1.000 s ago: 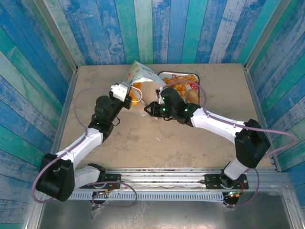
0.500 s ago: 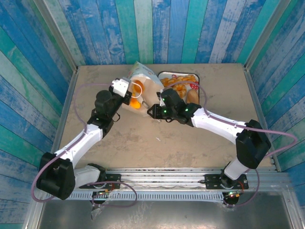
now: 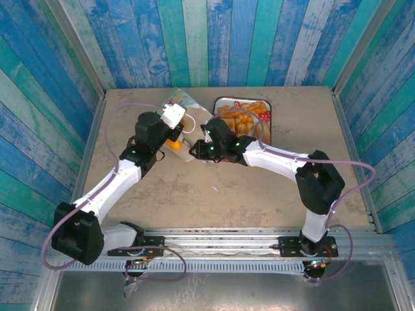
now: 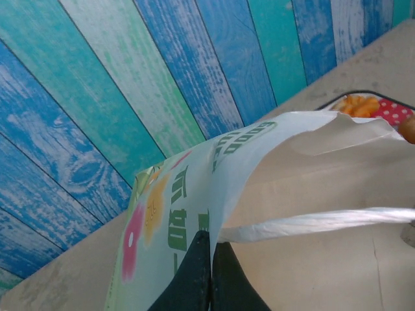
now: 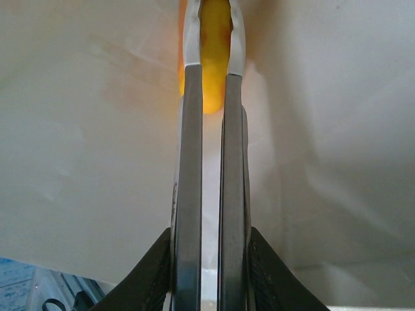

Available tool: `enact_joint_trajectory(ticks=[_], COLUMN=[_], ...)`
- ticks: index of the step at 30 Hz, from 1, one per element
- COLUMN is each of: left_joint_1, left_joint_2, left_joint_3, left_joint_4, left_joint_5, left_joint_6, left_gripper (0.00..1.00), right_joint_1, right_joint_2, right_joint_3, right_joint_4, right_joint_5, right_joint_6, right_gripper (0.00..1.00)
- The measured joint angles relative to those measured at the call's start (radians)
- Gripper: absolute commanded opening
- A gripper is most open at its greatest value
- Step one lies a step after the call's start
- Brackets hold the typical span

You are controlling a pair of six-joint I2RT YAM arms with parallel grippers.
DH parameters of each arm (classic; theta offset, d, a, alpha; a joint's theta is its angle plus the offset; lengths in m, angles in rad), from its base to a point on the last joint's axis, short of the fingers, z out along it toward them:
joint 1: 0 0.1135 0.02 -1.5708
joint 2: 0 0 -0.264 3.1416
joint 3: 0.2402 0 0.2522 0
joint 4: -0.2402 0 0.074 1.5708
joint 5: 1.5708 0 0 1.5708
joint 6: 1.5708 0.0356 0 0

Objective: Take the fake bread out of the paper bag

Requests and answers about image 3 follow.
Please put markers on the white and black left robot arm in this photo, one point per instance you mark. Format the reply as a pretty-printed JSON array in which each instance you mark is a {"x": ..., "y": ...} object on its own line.
[{"x": 78, "y": 239}]

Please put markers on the small circuit board with LEDs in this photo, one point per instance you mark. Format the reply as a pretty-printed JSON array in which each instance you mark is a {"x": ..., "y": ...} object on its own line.
[
  {"x": 319, "y": 265},
  {"x": 139, "y": 260}
]

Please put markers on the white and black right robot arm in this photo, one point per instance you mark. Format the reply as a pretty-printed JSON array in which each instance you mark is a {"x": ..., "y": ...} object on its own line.
[{"x": 319, "y": 184}]

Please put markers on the strawberry print tray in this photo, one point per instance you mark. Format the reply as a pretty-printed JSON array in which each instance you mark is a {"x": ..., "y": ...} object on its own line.
[{"x": 223, "y": 103}]

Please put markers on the yellow striped fake bread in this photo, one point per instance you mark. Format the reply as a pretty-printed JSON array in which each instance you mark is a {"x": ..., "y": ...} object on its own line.
[{"x": 175, "y": 145}]

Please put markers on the aluminium table side rail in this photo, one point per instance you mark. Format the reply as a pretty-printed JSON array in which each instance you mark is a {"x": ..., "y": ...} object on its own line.
[
  {"x": 347, "y": 136},
  {"x": 92, "y": 136}
]

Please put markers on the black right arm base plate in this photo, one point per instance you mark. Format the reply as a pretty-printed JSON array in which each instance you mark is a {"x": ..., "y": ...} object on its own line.
[{"x": 288, "y": 247}]

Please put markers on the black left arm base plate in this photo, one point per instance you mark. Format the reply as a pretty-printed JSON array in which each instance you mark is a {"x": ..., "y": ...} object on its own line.
[{"x": 155, "y": 247}]

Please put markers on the steel sheet panel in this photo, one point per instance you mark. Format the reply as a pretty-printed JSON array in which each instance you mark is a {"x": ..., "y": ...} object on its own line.
[{"x": 227, "y": 294}]

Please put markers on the white paper bag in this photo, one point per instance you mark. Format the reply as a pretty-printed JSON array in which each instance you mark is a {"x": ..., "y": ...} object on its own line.
[{"x": 197, "y": 116}]

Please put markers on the aluminium corner post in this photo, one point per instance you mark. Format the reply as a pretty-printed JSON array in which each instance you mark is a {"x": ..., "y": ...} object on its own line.
[
  {"x": 82, "y": 55},
  {"x": 360, "y": 48}
]

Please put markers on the clear plastic film scrap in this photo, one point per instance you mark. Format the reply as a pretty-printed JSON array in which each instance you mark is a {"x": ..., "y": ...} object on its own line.
[{"x": 129, "y": 286}]

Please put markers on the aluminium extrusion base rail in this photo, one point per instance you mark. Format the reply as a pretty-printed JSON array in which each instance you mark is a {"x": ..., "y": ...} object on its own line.
[{"x": 220, "y": 241}]

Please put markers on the pile of bread pastries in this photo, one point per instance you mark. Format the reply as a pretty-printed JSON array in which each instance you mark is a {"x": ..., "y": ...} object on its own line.
[{"x": 256, "y": 106}]

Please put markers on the square fake toast block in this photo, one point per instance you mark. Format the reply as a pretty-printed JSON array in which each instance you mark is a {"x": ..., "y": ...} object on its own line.
[{"x": 231, "y": 123}]

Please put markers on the long oval fake loaf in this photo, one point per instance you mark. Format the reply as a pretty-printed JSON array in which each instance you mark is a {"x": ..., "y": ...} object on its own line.
[{"x": 265, "y": 129}]

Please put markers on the metal tongs with white tips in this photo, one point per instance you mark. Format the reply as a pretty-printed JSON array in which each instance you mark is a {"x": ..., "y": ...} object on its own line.
[{"x": 185, "y": 142}]

